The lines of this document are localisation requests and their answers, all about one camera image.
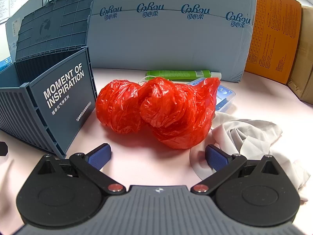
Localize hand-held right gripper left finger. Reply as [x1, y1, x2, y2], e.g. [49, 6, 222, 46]
[37, 143, 126, 196]

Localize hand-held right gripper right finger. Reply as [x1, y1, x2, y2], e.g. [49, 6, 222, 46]
[191, 144, 280, 196]

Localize red plastic bag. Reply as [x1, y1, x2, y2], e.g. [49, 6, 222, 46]
[95, 79, 146, 134]
[139, 77, 221, 150]

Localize dark blue container storage box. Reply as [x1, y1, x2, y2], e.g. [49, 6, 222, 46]
[0, 0, 98, 159]

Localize white earphone cable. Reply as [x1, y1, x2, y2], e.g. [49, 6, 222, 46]
[138, 76, 157, 85]

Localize clear round plastic piece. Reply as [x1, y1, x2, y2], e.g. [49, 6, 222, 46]
[189, 147, 214, 180]

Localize light grey cloth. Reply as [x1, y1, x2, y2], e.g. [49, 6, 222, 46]
[210, 119, 311, 201]

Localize clear plastic case blue contents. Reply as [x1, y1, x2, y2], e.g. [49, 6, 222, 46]
[187, 77, 236, 113]

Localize blue packet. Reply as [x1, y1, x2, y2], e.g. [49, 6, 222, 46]
[0, 58, 14, 73]

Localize green tube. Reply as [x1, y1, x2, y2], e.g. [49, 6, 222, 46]
[146, 70, 222, 81]

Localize large light blue cardboard box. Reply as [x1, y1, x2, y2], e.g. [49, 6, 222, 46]
[57, 0, 258, 83]

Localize brown cardboard box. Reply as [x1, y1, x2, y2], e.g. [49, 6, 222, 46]
[287, 6, 313, 102]

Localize orange cardboard box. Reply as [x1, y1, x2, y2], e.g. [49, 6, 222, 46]
[245, 0, 303, 85]

